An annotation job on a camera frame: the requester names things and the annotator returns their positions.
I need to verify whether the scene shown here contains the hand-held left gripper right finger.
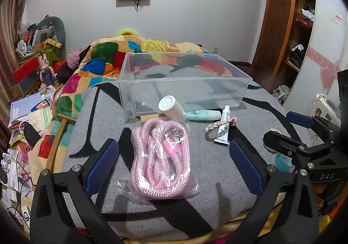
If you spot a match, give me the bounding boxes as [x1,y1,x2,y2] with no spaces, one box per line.
[228,138,319,244]

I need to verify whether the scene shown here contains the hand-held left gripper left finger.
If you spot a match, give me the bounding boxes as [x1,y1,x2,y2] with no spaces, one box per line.
[30,138,123,244]

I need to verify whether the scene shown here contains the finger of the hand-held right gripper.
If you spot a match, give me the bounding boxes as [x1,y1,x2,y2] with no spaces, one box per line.
[263,130,313,170]
[286,111,343,147]

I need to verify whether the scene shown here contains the pink rope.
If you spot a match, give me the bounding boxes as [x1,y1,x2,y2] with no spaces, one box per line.
[117,118,204,202]

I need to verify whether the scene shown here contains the clear plastic storage box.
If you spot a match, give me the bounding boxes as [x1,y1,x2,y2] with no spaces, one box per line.
[118,52,253,122]

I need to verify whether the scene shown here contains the teal plastic cup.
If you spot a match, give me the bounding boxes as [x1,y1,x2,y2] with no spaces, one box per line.
[274,153,297,173]

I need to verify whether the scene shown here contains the white suitcase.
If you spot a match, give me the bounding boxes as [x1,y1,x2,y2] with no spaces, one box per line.
[306,93,342,127]

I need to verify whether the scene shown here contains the white handbag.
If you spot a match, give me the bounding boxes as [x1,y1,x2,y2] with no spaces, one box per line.
[273,85,292,104]

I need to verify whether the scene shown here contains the grey black patterned mat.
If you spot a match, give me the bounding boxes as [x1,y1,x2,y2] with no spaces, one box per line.
[53,66,313,242]

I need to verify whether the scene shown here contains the white printed tube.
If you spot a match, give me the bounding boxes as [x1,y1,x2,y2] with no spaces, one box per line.
[213,105,231,145]

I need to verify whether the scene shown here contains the tan wooden block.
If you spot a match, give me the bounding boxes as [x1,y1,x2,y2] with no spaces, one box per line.
[140,114,166,123]

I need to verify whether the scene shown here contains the mint green tube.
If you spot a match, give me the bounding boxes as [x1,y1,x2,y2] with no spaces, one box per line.
[183,110,222,121]

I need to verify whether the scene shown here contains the white wardrobe door pink hearts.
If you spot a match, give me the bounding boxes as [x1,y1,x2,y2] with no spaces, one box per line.
[283,0,348,106]

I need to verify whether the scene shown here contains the white round bottle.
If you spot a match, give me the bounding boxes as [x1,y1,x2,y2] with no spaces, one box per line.
[158,95,186,122]

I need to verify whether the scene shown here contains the pile of books and papers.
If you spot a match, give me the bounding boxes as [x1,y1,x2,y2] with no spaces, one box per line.
[8,92,53,138]

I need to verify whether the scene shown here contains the wooden wardrobe shelves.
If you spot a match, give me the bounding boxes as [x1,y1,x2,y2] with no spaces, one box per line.
[268,0,317,92]

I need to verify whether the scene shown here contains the dark clothes pile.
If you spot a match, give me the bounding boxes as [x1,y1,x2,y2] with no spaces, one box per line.
[58,60,80,85]

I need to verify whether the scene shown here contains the brown wooden door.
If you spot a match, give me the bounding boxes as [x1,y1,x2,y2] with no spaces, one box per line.
[251,0,293,66]

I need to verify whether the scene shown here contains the colourful patchwork blanket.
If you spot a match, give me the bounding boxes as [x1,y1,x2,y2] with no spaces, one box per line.
[28,35,234,179]

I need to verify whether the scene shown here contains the pink knit hat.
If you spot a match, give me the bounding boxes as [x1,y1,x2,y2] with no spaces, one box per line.
[67,48,86,70]

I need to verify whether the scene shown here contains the pink bunny toy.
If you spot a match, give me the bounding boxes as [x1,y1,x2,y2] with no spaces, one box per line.
[39,53,55,85]

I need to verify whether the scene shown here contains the red box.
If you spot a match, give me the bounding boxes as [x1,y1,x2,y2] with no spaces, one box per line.
[13,57,41,84]

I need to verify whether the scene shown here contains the grey neck pillow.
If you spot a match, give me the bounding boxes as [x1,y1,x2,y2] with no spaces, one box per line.
[35,16,66,45]

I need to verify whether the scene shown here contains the striped curtain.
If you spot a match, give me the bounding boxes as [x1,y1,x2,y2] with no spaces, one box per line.
[0,0,44,103]

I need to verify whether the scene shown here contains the pink braided bracelet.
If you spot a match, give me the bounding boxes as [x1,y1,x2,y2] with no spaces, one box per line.
[205,115,238,133]

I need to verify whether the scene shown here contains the wooden frame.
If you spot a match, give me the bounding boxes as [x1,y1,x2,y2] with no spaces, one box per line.
[45,113,79,171]

